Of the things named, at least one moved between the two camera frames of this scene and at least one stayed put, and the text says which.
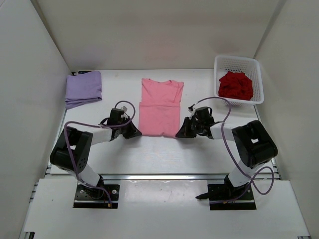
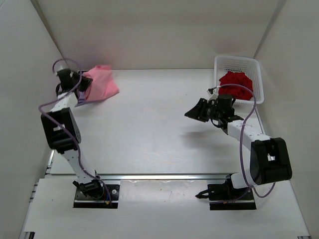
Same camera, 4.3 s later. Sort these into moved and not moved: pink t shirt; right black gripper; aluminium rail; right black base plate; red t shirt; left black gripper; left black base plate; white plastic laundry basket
Moved: left black gripper; pink t shirt; right black gripper
Not moved: red t shirt; left black base plate; right black base plate; aluminium rail; white plastic laundry basket
